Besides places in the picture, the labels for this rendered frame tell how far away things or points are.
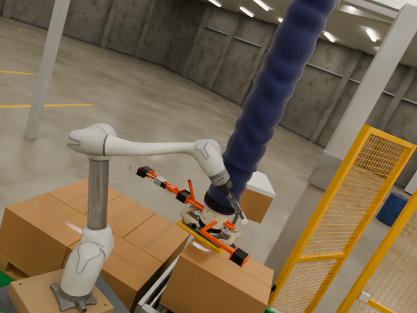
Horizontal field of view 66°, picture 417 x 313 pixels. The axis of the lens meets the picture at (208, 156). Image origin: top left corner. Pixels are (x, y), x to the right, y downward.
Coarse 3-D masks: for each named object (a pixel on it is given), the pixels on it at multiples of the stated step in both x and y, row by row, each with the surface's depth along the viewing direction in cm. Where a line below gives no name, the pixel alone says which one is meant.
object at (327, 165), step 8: (328, 152) 268; (320, 160) 267; (328, 160) 265; (336, 160) 264; (320, 168) 269; (328, 168) 267; (336, 168) 265; (312, 176) 272; (320, 176) 270; (328, 176) 268; (320, 184) 271; (328, 184) 269
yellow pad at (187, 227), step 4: (180, 220) 208; (176, 224) 205; (180, 224) 204; (184, 224) 205; (188, 224) 206; (192, 224) 204; (184, 228) 203; (188, 228) 203; (192, 228) 204; (188, 232) 202; (192, 232) 201; (196, 232) 201; (196, 236) 199; (200, 236) 200; (204, 236) 201; (200, 240) 198; (204, 240) 197; (208, 240) 198; (208, 244) 196; (212, 244) 196; (212, 248) 195; (216, 248) 194; (220, 248) 196; (220, 252) 193
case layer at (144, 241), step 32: (64, 192) 286; (32, 224) 233; (64, 224) 246; (128, 224) 279; (160, 224) 299; (32, 256) 238; (64, 256) 229; (128, 256) 241; (160, 256) 256; (128, 288) 216
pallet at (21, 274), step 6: (0, 258) 249; (6, 258) 247; (0, 264) 250; (6, 264) 248; (12, 264) 246; (0, 270) 252; (6, 270) 251; (12, 270) 254; (18, 270) 256; (24, 270) 243; (12, 276) 249; (18, 276) 250; (24, 276) 253; (30, 276) 242
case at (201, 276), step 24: (192, 240) 220; (192, 264) 197; (216, 264) 205; (168, 288) 206; (192, 288) 201; (216, 288) 196; (240, 288) 192; (264, 288) 202; (192, 312) 204; (216, 312) 199; (240, 312) 194
